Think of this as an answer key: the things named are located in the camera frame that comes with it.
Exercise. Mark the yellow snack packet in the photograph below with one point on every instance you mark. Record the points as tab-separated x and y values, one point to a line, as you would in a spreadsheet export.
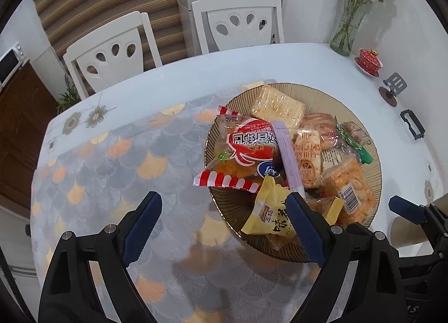
267	211

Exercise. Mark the white side cabinet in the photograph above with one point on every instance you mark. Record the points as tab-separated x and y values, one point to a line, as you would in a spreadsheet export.
14	239

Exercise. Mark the clear orange cracker packet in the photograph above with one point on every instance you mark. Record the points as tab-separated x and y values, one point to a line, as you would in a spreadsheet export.
350	179

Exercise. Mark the clear glass vase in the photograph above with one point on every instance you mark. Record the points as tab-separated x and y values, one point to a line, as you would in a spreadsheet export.
344	39

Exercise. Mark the red lidded teacup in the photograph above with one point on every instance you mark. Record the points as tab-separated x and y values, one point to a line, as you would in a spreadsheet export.
369	60

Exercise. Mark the ribbed brown glass plate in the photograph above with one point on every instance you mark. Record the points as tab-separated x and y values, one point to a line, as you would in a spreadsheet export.
315	95

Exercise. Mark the black plastic bracket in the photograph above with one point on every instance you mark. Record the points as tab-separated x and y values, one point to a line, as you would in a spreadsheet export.
413	125

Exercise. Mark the white microwave oven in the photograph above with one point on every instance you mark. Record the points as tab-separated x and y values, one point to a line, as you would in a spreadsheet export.
8	64

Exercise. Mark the small green plant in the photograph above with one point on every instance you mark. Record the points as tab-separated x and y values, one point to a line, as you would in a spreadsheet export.
70	95

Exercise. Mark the red white striped cake packet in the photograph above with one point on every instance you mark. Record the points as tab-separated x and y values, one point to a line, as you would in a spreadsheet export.
245	148

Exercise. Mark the clear green edged packet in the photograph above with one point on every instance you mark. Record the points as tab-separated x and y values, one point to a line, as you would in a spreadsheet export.
353	134

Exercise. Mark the brown wooden cabinet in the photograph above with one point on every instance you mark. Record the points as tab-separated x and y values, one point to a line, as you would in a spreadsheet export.
24	134

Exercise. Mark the pink snack packet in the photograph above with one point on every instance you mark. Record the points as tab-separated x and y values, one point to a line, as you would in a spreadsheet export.
320	123

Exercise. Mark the brown round coaster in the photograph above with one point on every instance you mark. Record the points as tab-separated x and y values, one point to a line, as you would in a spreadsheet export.
386	97

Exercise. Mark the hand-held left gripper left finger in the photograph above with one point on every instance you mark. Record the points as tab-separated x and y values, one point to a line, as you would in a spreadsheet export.
143	228

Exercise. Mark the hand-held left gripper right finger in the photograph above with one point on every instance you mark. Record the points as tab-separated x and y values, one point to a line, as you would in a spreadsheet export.
306	228

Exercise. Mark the white dining chair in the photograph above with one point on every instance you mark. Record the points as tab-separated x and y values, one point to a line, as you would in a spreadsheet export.
80	60
206	22

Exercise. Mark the pale purple stick packet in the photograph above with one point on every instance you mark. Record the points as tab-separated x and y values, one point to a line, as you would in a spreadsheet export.
290	158

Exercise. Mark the clear toast slice packet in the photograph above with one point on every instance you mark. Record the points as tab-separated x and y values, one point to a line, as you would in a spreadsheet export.
276	104

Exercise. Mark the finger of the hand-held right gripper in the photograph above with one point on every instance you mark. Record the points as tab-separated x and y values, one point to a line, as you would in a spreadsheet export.
406	208

